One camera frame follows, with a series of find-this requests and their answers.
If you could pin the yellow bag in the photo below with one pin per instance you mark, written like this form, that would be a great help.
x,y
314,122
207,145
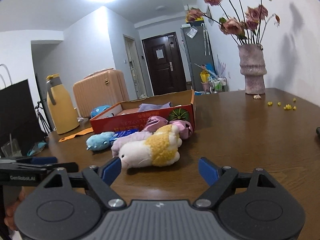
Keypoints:
x,y
204,76

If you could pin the hanging folded umbrella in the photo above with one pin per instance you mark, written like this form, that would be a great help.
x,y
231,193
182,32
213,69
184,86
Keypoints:
x,y
205,40

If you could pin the peach ribbed suitcase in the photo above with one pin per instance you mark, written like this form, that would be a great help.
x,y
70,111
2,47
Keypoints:
x,y
100,90

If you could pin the scattered yellow petal bits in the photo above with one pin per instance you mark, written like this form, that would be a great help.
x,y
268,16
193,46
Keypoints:
x,y
287,107

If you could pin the blue packet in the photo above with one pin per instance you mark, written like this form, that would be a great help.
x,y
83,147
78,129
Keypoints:
x,y
123,133

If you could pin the wall picture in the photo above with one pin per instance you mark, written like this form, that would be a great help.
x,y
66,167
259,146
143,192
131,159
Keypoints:
x,y
209,12

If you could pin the black smartphone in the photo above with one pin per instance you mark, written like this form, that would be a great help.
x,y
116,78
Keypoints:
x,y
318,131

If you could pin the light blue plush toy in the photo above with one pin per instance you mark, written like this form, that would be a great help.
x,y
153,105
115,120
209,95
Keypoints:
x,y
100,141

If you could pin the pink ceramic vase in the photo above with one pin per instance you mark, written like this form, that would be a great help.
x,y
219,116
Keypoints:
x,y
252,67

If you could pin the blue printed bag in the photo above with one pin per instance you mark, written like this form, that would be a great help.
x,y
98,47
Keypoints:
x,y
100,110

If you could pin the fallen pale petal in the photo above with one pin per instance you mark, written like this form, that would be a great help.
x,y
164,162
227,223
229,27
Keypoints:
x,y
257,97

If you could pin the red cardboard box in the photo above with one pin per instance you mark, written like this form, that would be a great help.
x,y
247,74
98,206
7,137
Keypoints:
x,y
130,123

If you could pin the clear drinking glass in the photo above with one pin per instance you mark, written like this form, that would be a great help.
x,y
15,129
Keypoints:
x,y
11,147

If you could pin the yellow thermos jug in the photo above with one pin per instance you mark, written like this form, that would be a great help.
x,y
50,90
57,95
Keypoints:
x,y
62,107

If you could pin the person's left hand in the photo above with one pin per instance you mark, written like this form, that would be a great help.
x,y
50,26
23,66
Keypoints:
x,y
10,213

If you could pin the small hallway ceiling light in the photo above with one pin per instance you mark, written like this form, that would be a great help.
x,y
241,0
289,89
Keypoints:
x,y
161,7

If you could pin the light interior door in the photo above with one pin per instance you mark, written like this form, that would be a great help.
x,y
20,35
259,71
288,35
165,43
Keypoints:
x,y
132,62

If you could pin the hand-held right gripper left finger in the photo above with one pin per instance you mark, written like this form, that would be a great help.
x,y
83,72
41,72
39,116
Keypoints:
x,y
112,170

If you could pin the white and yellow plush sheep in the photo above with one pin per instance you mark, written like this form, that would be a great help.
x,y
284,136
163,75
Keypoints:
x,y
140,152

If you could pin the lilac wrapping paper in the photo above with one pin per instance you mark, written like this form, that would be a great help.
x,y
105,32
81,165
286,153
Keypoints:
x,y
221,66

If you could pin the lavender fluffy plush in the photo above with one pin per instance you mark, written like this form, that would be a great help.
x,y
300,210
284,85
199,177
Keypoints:
x,y
130,140

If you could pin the black paper bag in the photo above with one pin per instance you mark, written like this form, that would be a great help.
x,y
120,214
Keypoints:
x,y
17,115

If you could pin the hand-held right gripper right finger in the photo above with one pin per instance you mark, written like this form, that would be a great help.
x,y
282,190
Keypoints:
x,y
207,169

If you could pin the black tripod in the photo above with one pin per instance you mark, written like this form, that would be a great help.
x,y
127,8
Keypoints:
x,y
39,106

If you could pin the dried pink roses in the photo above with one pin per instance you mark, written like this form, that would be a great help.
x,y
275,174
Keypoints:
x,y
233,26

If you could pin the dark brown entrance door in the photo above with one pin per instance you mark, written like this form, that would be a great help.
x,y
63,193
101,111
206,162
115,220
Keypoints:
x,y
162,75

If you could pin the yellow box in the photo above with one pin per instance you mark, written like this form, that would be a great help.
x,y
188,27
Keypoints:
x,y
200,19

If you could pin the grey refrigerator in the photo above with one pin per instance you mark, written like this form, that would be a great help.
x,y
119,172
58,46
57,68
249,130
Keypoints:
x,y
197,52

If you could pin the clear plastic bag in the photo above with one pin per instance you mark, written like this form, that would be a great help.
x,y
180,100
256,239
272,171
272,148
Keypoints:
x,y
192,31

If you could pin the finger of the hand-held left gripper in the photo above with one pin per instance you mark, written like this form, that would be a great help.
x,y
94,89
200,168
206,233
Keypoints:
x,y
43,160
65,167

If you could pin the teal wrapper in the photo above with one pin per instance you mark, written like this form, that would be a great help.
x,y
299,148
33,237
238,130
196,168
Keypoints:
x,y
37,148

